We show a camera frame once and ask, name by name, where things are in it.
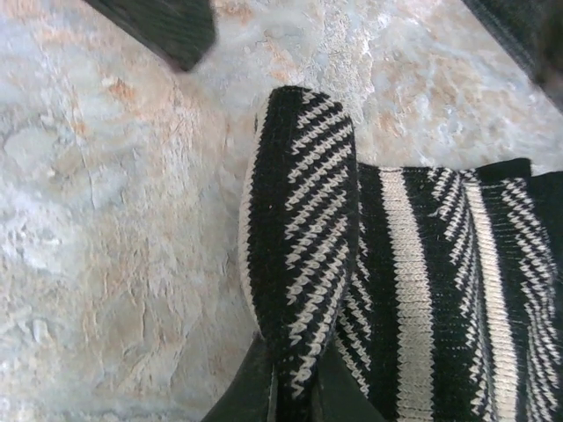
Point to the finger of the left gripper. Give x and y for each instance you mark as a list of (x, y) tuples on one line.
[(532, 31), (171, 26)]

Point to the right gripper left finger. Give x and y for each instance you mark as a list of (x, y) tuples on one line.
[(250, 391)]

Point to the black white striped sock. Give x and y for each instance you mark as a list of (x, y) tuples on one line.
[(308, 220)]

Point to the marble pattern table cover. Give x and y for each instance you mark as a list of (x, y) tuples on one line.
[(110, 198)]

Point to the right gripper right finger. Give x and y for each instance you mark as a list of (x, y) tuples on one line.
[(338, 391)]

